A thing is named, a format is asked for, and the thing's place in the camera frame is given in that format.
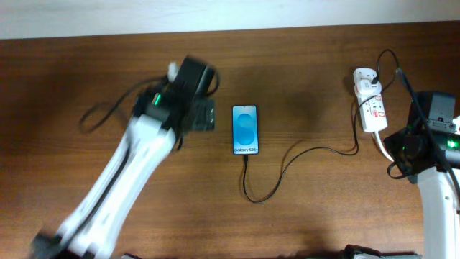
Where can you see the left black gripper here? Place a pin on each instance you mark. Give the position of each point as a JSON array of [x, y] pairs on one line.
[[208, 112]]

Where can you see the blue Galaxy smartphone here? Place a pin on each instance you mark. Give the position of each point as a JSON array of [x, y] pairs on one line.
[[245, 130]]

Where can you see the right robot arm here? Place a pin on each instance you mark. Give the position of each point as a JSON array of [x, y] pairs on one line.
[[426, 152]]

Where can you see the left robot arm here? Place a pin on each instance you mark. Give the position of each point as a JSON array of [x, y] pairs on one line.
[[165, 109]]

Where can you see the white USB charger adapter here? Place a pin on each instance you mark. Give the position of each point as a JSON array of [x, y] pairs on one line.
[[365, 88]]

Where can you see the white power strip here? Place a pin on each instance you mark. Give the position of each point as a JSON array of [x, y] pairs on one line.
[[371, 109]]

